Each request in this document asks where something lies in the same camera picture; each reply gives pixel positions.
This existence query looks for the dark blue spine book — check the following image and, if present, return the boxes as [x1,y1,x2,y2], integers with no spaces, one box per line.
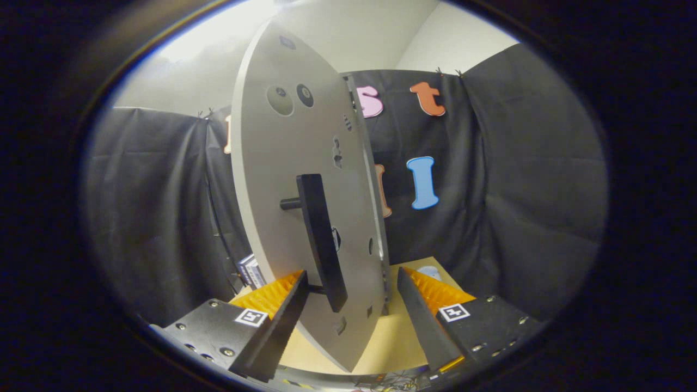
[237,255,255,288]

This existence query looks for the white spine book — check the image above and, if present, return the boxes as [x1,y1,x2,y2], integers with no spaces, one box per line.
[245,256,267,289]

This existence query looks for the white cabinet door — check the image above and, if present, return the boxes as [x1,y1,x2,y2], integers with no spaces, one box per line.
[230,19,392,373]

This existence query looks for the grey cabinet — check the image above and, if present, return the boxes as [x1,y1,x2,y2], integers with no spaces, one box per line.
[343,75,392,316]

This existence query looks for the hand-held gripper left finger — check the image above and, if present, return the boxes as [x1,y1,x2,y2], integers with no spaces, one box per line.
[150,271,309,382]

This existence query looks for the black door handle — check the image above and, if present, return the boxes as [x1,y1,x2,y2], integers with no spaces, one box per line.
[280,174,348,313]

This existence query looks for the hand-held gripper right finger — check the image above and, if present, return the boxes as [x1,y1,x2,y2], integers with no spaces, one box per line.
[398,267,548,373]

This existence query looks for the black backdrop cloth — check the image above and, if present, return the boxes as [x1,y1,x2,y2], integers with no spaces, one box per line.
[82,44,608,327]

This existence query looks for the thin black pole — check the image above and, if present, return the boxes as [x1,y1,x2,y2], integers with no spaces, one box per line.
[206,169,240,295]

